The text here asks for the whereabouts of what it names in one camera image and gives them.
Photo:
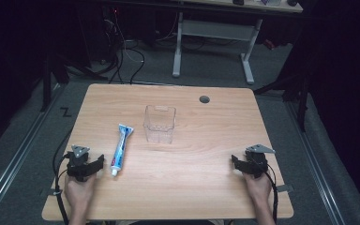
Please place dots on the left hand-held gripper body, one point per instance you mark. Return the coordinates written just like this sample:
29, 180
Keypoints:
76, 164

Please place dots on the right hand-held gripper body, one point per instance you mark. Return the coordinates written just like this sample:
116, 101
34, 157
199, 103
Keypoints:
256, 164

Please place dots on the blue and white toothpaste tube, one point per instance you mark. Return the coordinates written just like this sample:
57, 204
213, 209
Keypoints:
120, 150

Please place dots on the clear plastic container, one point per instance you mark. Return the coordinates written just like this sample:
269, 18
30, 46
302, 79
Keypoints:
159, 125

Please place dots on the person's right hand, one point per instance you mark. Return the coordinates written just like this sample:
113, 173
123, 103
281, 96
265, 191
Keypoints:
258, 187

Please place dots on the person's left hand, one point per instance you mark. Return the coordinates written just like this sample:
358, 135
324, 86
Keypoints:
79, 189

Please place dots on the grey tape strip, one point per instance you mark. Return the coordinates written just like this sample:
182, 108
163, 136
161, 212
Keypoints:
285, 188
48, 192

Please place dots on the black tape floor mark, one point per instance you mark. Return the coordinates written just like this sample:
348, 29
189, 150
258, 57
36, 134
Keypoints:
65, 112

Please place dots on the black metal stand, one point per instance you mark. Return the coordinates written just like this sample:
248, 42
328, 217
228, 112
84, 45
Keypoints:
301, 103
47, 84

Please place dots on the small red object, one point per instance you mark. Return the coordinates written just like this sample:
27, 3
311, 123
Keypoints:
269, 44

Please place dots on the white-legged background desk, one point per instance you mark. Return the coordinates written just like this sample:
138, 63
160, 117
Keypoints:
215, 29

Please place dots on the metal floor rail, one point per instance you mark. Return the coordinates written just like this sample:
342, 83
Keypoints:
15, 156
318, 168

